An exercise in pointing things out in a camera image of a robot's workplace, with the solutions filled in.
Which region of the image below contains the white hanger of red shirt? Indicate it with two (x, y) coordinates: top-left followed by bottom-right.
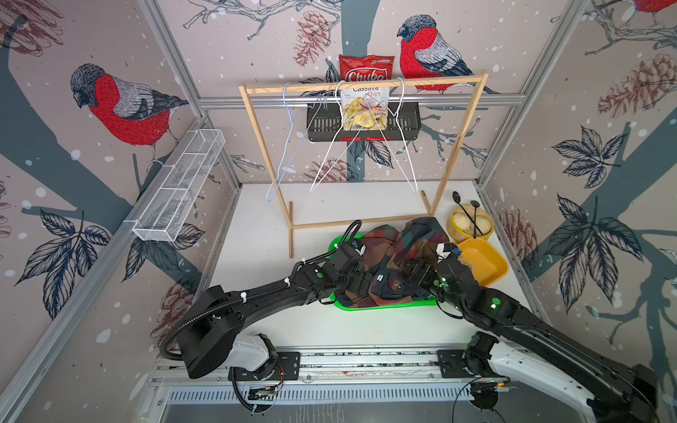
(309, 78), (382, 194)

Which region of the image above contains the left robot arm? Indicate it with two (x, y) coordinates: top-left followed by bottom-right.
(159, 220), (367, 379)

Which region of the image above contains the black wall basket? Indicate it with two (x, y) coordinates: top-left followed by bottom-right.
(307, 102), (421, 142)

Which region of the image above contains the white wire hanger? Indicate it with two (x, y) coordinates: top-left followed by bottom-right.
(266, 84), (309, 203)

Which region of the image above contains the short black spoon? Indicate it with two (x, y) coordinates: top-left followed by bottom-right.
(470, 200), (483, 239)

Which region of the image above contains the long black spoon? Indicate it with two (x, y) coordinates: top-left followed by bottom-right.
(452, 191), (474, 237)

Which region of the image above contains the green perforated plastic tray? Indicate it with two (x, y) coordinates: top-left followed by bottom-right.
(328, 234), (436, 312)

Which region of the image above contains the yellow bamboo steamer basket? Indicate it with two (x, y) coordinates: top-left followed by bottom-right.
(446, 204), (495, 243)

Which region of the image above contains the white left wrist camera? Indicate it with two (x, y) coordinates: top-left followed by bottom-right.
(351, 240), (366, 256)

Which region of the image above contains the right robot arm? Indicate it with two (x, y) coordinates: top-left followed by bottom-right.
(404, 255), (659, 422)

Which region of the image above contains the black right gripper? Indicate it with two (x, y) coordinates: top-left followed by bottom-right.
(402, 259), (468, 315)

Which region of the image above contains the wooden clothes rack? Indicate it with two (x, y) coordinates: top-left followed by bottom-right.
(239, 70), (489, 257)

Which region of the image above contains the red chips bag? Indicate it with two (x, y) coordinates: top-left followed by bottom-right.
(337, 54), (396, 131)

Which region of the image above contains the yellow plastic tray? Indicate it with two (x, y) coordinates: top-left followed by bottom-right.
(458, 238), (510, 287)

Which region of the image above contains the dark red plaid shirt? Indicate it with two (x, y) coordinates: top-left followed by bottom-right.
(336, 217), (450, 308)

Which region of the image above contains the white wire mesh basket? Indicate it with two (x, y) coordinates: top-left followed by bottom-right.
(132, 129), (225, 243)

